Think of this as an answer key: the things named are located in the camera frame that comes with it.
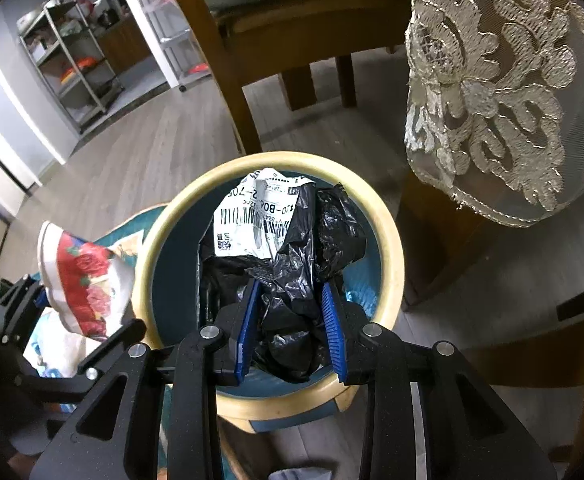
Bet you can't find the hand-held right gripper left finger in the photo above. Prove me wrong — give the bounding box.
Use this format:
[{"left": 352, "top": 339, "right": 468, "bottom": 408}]
[{"left": 29, "top": 280, "right": 263, "bottom": 480}]

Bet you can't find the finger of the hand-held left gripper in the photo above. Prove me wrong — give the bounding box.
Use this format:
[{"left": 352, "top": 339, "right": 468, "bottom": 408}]
[
  {"left": 18, "top": 317, "right": 149, "bottom": 413},
  {"left": 0, "top": 275, "right": 50, "bottom": 345}
]

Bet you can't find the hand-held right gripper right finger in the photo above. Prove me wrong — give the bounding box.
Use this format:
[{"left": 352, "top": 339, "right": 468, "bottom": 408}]
[{"left": 321, "top": 281, "right": 559, "bottom": 480}]

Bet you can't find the red floral paper wrapper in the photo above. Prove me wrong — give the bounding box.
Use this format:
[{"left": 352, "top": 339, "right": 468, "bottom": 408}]
[{"left": 36, "top": 220, "right": 137, "bottom": 343}]

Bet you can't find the yellow rimmed trash bin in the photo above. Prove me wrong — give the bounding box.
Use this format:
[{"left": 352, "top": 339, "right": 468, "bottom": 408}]
[{"left": 132, "top": 151, "right": 405, "bottom": 433}]

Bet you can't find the black plastic bag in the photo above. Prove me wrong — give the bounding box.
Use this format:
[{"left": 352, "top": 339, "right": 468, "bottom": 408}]
[{"left": 199, "top": 185, "right": 367, "bottom": 383}]

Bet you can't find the white labelled mailer bag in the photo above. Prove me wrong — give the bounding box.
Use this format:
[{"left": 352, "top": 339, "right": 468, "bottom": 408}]
[{"left": 213, "top": 166, "right": 317, "bottom": 261}]

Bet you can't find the white printed plastic bag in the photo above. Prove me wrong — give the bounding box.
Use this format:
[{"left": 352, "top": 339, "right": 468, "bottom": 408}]
[{"left": 22, "top": 307, "right": 105, "bottom": 378}]

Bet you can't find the wooden table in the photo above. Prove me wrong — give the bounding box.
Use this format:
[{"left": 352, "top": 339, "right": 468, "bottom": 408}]
[{"left": 399, "top": 160, "right": 498, "bottom": 311}]

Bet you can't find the dark wooden chair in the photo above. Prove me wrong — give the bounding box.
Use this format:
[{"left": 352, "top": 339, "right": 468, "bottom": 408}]
[{"left": 462, "top": 280, "right": 584, "bottom": 466}]

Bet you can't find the metal shelf rack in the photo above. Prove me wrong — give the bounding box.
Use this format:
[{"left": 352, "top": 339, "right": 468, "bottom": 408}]
[{"left": 18, "top": 0, "right": 125, "bottom": 133}]

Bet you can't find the brown wooden cabinet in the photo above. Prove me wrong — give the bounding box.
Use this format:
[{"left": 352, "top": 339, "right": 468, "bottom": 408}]
[{"left": 94, "top": 15, "right": 147, "bottom": 73}]

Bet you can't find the lace tablecloth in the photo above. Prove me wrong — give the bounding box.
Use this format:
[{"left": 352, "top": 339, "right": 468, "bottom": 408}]
[{"left": 404, "top": 0, "right": 584, "bottom": 228}]

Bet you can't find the white wheeled cart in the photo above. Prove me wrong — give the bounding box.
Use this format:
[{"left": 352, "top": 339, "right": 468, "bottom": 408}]
[{"left": 116, "top": 0, "right": 213, "bottom": 93}]

